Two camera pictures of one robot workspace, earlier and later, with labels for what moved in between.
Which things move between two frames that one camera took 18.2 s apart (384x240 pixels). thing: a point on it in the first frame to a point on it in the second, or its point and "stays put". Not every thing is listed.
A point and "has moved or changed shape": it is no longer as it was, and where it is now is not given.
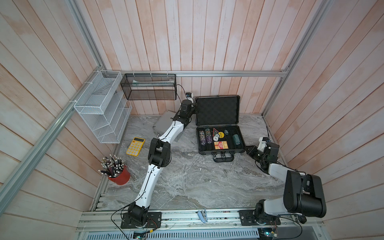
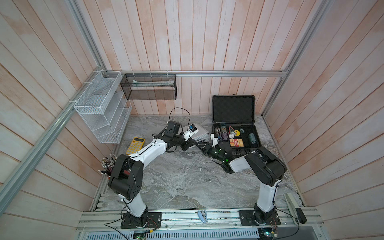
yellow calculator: (136, 146) stays put
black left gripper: (194, 107) to (188, 144)
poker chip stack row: (205, 136) to (222, 131)
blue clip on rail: (203, 215) stays put
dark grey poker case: (218, 130) has moved or changed shape
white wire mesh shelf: (105, 107) stays put
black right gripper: (250, 152) to (207, 148)
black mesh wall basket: (149, 86) stays put
